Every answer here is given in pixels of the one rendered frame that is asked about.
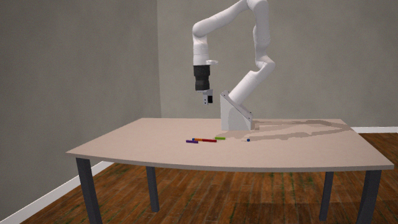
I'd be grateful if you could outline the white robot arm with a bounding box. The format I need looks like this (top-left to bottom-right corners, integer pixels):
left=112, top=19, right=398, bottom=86
left=192, top=0, right=275, bottom=106

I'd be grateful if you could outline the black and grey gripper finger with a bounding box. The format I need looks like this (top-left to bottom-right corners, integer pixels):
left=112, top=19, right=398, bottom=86
left=197, top=90, right=208, bottom=105
left=208, top=89, right=213, bottom=103

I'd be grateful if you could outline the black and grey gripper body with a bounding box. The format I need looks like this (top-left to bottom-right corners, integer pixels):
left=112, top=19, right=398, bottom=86
left=193, top=54, right=218, bottom=91

